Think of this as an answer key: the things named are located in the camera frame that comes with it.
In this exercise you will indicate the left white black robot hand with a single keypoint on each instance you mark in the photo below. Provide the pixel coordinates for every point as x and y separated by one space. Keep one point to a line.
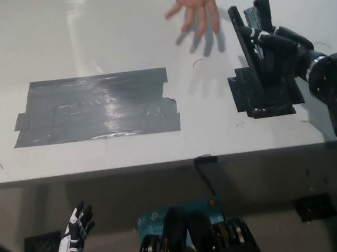
71 243

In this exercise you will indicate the grey duct tape patch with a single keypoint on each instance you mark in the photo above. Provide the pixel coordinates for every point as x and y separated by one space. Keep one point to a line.
96 108

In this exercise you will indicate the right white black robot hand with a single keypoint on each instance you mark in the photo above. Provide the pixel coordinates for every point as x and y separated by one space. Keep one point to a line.
283 54

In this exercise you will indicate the teal router box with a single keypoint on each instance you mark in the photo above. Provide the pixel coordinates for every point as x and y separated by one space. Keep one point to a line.
153 220

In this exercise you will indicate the black stapler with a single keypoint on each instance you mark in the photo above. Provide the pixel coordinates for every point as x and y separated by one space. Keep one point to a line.
235 17

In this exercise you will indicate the black tape patch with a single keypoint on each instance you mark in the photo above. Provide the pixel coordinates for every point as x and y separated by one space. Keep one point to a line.
243 99

